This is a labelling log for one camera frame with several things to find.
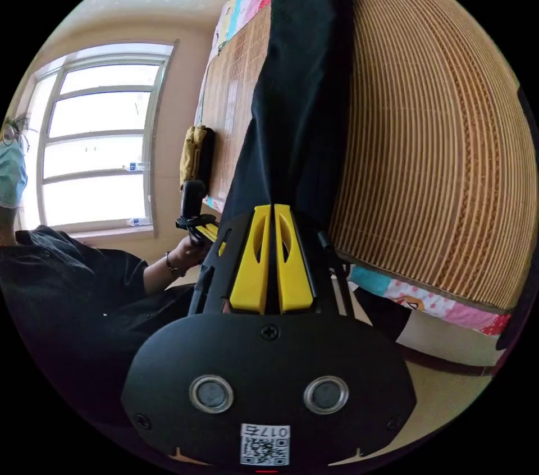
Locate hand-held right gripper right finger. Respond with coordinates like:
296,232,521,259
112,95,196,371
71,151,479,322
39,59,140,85
274,203,315,314

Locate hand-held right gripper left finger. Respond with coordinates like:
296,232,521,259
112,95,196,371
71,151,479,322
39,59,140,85
229,205,273,314

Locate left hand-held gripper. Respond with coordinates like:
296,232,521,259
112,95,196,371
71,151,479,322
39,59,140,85
175,213,223,251

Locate black pants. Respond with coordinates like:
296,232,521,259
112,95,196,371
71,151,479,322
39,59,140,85
218,0,355,250

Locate person's left forearm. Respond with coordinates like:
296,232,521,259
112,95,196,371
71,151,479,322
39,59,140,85
143,252,181,295

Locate person's left hand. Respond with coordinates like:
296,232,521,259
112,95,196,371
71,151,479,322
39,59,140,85
173,237,212,270

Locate window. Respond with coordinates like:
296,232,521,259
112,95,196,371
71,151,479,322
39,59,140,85
20,40,181,239

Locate person's body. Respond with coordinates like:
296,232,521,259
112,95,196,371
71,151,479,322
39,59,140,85
0,115,201,425

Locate bed with woven mat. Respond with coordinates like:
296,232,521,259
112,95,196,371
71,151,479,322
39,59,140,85
195,0,528,337

